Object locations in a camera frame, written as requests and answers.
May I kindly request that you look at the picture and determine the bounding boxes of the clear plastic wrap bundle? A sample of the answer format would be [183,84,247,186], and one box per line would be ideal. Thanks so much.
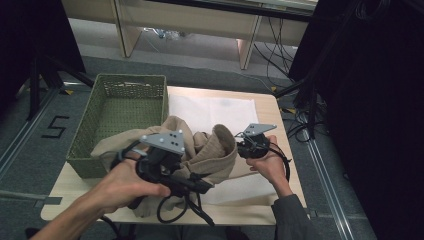
[143,27,188,40]

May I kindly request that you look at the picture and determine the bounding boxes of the person's dark clothing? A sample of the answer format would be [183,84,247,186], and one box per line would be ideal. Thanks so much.
[133,224,251,240]

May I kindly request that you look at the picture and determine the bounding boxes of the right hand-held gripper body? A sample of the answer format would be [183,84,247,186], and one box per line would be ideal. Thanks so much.
[235,123,278,160]

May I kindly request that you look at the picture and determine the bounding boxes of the person's left hand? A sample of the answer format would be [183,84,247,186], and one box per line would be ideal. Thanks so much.
[92,151,172,215]

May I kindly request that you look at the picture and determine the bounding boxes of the metal floor rail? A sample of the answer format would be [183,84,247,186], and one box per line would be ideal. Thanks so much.
[299,109,355,240]
[0,86,65,179]

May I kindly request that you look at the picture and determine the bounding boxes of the person's right hand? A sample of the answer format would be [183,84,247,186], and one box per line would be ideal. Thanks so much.
[246,134,295,199]

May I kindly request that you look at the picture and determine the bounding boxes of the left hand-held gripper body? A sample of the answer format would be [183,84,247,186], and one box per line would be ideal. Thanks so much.
[134,129,188,189]

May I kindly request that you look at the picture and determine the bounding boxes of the white mesh laundry bag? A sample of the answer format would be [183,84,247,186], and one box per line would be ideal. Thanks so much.
[168,93,278,206]

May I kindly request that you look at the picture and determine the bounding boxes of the black curtain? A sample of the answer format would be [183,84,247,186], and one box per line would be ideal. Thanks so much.
[288,0,424,240]
[0,0,86,113]

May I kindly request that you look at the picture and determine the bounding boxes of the green woven basket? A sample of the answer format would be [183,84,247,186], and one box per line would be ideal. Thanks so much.
[65,73,169,179]

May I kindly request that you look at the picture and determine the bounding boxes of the black cables behind desk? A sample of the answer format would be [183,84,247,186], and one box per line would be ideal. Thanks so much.
[253,16,298,88]

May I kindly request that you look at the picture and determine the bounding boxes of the black metal stand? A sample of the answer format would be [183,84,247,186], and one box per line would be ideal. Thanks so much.
[273,0,368,140]
[28,54,96,122]

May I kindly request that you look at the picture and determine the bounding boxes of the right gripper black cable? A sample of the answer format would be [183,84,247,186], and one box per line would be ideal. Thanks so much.
[266,142,292,183]

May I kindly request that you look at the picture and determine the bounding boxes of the beige knit sweater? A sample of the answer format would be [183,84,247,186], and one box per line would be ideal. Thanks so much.
[90,114,256,219]

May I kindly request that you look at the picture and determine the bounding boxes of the black floor cable bundle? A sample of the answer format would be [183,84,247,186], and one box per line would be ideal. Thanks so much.
[285,105,332,145]

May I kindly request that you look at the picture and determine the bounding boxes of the light wooden desk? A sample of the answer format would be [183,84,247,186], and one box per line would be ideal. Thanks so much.
[61,0,318,71]

